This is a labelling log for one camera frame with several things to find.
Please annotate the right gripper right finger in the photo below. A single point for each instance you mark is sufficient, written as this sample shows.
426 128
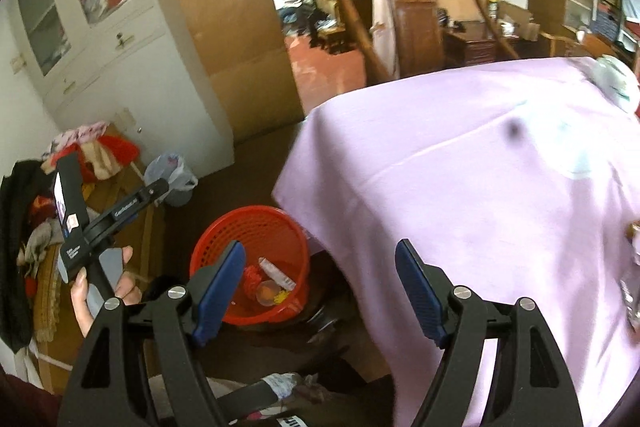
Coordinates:
455 319

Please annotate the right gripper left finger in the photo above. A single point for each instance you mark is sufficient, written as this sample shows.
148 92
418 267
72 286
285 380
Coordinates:
185 318

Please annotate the person's left hand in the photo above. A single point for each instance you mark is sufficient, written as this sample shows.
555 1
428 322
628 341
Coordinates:
85 297

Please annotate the pile of clothes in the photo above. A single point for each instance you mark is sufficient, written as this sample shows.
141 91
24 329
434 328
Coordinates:
103 154

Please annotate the orange plastic waste basket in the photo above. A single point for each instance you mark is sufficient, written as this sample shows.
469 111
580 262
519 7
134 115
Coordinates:
265 233

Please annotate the white plastic bag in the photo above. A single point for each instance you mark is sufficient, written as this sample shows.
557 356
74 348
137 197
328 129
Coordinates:
181 180

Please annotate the lilac tablecloth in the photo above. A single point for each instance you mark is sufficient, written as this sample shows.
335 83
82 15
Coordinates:
518 179

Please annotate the white glass-door cabinet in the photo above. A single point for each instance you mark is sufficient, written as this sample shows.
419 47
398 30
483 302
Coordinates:
131 63

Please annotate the small dark wooden table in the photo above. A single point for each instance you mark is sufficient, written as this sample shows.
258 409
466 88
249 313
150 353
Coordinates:
470 44

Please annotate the wooden armchair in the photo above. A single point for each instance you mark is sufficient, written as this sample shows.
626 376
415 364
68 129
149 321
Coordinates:
418 47

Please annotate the white ceramic lidded jar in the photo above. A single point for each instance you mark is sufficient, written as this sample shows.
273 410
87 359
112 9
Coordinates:
615 80

